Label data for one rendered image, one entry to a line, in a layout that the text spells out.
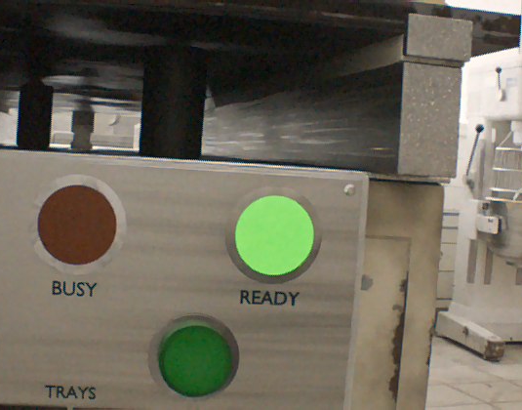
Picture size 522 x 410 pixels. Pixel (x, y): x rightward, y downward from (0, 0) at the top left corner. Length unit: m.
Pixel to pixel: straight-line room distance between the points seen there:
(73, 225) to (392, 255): 0.15
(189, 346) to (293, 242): 0.06
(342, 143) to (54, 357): 0.19
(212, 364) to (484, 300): 4.33
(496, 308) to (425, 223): 4.29
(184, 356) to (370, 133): 0.14
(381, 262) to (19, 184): 0.17
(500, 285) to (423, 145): 4.32
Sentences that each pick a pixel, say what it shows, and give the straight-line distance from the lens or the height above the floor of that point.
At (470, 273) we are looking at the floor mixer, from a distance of 4.67.
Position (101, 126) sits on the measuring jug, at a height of 0.92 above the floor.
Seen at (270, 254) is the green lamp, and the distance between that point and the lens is 0.39.
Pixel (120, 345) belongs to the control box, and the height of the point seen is 0.76.
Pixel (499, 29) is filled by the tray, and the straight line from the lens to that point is 0.43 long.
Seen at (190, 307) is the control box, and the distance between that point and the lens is 0.39.
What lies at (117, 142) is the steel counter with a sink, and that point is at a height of 0.86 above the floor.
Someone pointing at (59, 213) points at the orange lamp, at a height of 0.82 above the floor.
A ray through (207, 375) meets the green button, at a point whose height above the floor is 0.75.
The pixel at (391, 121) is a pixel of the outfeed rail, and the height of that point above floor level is 0.86.
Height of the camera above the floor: 0.84
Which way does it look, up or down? 3 degrees down
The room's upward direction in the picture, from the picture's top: 4 degrees clockwise
